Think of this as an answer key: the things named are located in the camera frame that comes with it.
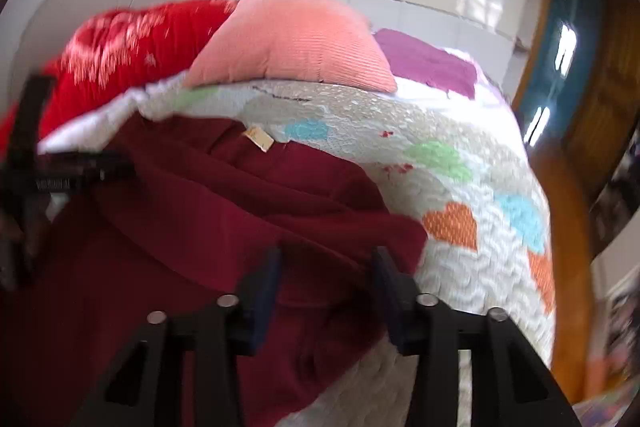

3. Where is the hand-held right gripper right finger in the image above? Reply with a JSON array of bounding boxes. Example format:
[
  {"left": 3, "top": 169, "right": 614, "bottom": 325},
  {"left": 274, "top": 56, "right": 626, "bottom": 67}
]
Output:
[{"left": 375, "top": 246, "right": 583, "bottom": 427}]

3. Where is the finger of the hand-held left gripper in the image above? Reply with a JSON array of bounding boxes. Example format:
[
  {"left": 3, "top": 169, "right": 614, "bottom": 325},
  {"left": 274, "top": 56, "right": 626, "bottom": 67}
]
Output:
[{"left": 37, "top": 151, "right": 137, "bottom": 198}]

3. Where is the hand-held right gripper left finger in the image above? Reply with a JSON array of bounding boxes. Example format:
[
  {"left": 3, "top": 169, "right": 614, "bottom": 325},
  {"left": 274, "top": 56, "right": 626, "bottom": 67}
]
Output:
[{"left": 70, "top": 247, "right": 283, "bottom": 427}]

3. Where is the dark red garment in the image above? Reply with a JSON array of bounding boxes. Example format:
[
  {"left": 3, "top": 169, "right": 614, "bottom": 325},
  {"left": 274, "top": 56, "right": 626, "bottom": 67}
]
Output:
[{"left": 0, "top": 114, "right": 428, "bottom": 427}]

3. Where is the heart print quilt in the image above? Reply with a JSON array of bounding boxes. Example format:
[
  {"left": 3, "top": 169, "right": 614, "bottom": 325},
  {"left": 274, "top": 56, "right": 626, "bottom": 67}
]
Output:
[{"left": 37, "top": 72, "right": 558, "bottom": 427}]

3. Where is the red floral duvet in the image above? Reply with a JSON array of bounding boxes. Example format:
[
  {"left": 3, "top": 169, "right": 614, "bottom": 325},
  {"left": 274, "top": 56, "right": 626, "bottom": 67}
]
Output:
[{"left": 0, "top": 0, "right": 241, "bottom": 152}]

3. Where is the pink pillow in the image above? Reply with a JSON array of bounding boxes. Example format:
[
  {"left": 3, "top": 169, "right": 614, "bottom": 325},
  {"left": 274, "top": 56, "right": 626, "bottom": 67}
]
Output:
[{"left": 185, "top": 0, "right": 398, "bottom": 94}]

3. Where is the purple cloth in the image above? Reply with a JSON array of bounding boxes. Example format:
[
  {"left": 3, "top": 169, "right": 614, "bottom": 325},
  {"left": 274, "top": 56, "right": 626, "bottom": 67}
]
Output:
[{"left": 372, "top": 28, "right": 478, "bottom": 100}]

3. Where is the teal glass door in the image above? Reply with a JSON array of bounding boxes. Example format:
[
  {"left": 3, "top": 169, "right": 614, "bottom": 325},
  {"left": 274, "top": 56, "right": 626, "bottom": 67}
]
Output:
[{"left": 517, "top": 0, "right": 606, "bottom": 148}]

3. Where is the wooden door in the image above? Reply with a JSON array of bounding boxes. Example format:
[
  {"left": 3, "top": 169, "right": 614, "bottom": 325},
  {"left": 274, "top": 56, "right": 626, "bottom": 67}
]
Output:
[{"left": 565, "top": 2, "right": 640, "bottom": 208}]

